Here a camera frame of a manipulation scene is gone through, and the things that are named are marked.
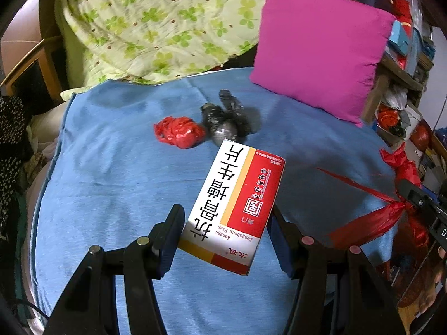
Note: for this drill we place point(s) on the wooden bedside cabinet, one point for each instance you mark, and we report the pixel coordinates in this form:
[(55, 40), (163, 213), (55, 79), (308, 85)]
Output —
[(30, 39)]

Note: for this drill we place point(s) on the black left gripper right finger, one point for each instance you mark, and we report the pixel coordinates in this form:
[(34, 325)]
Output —
[(338, 291)]

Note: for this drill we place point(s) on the wooden storage shelf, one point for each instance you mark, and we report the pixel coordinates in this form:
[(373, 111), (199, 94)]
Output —
[(396, 75)]

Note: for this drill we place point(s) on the red white medicine box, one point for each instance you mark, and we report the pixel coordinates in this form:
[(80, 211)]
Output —
[(231, 211)]

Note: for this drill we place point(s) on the blue bed blanket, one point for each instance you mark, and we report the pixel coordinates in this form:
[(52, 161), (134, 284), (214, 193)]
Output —
[(110, 180)]

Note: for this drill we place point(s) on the black dotted garment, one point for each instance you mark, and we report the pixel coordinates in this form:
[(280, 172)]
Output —
[(13, 130)]

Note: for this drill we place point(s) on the red plastic bag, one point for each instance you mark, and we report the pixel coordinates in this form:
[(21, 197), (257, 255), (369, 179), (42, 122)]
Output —
[(181, 132)]

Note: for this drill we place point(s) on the green clover quilt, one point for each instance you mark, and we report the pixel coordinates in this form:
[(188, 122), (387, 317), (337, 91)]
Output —
[(152, 41)]

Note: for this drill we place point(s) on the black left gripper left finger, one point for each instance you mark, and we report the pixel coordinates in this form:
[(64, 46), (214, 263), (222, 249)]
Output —
[(88, 303)]

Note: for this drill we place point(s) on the magenta pillow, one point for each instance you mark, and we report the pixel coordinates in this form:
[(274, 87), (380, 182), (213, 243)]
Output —
[(323, 53)]

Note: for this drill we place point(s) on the black plastic bag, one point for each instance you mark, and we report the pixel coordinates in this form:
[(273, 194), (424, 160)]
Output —
[(227, 122)]

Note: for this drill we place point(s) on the person right hand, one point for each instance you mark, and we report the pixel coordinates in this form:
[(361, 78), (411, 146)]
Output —
[(435, 276)]

